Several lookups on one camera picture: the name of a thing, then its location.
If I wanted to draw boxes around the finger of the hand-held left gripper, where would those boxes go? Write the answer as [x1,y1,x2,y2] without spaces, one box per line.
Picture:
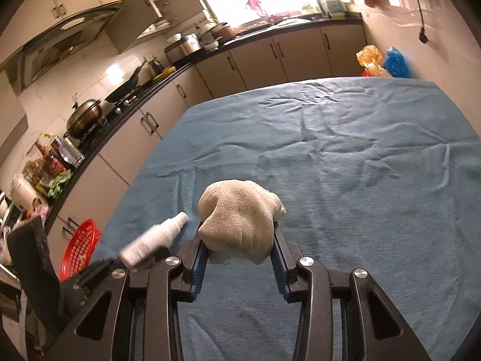
[61,257,131,298]

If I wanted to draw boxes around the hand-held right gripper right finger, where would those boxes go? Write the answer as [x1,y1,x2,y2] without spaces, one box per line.
[270,221,432,361]

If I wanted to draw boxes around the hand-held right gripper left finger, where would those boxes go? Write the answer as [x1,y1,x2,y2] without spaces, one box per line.
[56,220,210,361]

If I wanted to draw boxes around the red plastic basket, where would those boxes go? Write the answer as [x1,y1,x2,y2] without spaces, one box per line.
[61,219,103,281]

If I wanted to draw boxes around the beige knitted cloth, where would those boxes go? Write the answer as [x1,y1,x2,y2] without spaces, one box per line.
[198,180,288,266]

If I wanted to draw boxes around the clear pink plastic bags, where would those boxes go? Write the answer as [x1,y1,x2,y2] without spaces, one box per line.
[23,196,52,227]

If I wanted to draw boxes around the white electric kettle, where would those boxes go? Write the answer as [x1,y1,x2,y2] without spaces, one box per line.
[11,175,40,215]

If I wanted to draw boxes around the green cloth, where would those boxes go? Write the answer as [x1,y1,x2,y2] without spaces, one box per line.
[48,169,73,198]

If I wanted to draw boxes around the row of condiment bottles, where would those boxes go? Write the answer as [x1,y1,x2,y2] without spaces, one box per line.
[23,131,76,193]

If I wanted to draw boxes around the glass pitcher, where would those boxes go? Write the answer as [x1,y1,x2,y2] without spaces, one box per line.
[60,137,85,169]

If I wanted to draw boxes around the steel wok with lid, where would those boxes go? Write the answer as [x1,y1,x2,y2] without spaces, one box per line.
[63,93,107,140]

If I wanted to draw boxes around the black gas stove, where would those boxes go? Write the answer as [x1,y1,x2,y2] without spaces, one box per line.
[64,83,151,147]

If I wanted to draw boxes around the black frying pan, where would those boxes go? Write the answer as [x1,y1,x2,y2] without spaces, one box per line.
[104,66,143,103]

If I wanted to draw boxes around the yellow plate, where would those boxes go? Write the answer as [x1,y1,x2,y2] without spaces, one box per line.
[152,66,177,82]

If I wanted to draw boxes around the steel kettle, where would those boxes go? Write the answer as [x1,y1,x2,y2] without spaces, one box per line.
[145,56,163,78]

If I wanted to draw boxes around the beige kitchen base cabinets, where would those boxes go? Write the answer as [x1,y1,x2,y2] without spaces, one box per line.
[45,17,369,257]

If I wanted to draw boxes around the steel rice cooker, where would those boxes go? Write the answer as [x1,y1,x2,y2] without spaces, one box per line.
[164,33,202,65]

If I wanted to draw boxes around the range hood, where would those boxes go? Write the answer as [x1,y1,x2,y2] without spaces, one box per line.
[20,5,121,84]

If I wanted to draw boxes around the yellow plastic bag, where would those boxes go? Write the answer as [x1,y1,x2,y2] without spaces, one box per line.
[356,44,391,78]

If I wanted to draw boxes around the blue plastic bag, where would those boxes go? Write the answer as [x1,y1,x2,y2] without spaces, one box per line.
[383,46,411,79]

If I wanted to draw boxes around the dark cooking pot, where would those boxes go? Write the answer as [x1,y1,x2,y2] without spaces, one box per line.
[210,23,236,42]

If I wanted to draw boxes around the red cloth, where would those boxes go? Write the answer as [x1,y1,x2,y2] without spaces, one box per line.
[245,0,272,18]

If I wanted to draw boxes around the blue white box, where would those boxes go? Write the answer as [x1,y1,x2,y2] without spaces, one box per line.
[321,0,347,15]

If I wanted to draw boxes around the black power cable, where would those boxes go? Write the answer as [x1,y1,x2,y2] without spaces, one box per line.
[408,0,431,45]

